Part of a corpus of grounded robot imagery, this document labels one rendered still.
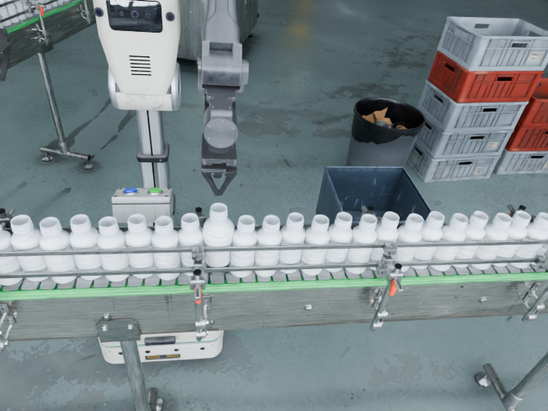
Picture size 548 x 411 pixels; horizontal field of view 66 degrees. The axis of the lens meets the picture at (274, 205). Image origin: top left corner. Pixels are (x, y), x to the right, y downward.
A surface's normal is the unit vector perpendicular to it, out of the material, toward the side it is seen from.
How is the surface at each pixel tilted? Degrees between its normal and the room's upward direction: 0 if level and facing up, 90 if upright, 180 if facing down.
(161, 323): 90
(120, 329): 90
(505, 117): 90
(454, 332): 0
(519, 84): 90
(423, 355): 0
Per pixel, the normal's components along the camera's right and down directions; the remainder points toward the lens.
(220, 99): 0.11, -0.73
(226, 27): 0.16, 0.09
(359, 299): 0.12, 0.64
